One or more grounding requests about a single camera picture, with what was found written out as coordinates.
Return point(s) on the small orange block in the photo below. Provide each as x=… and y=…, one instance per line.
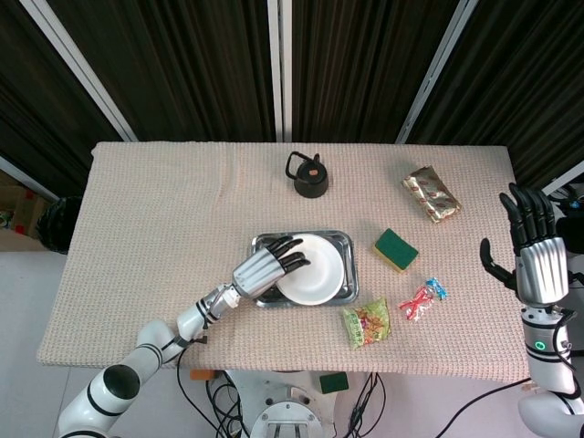
x=202, y=375

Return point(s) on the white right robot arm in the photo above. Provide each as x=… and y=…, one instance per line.
x=545, y=365

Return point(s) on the gold foil snack package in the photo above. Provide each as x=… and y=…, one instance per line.
x=431, y=194

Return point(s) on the red blue candy wrapper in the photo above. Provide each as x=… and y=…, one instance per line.
x=417, y=305

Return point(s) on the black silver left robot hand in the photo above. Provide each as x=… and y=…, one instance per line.
x=260, y=271

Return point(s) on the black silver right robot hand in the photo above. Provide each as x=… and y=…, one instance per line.
x=540, y=264

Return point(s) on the rectangular metal tray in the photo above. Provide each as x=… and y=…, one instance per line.
x=350, y=255

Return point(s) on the beige waffle-weave tablecloth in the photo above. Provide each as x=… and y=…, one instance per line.
x=159, y=237

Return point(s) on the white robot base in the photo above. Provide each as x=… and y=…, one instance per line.
x=287, y=406

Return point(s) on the yellow sponge with green pad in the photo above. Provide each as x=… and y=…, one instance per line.
x=396, y=248

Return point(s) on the green noodle snack bag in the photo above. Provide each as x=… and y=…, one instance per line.
x=367, y=324

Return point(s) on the white frame post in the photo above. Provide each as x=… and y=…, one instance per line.
x=82, y=68
x=279, y=68
x=433, y=73
x=563, y=182
x=25, y=175

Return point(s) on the green sponge block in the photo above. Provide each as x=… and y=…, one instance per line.
x=334, y=383

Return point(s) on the dark curtain panel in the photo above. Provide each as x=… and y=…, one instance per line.
x=182, y=68
x=356, y=68
x=524, y=82
x=41, y=105

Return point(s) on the black plastic bag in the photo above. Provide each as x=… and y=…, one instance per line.
x=59, y=223

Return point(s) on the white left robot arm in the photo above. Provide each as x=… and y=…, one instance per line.
x=150, y=347

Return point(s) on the cardboard box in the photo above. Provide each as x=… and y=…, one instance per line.
x=20, y=205

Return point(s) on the white round plate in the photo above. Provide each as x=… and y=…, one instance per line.
x=319, y=274

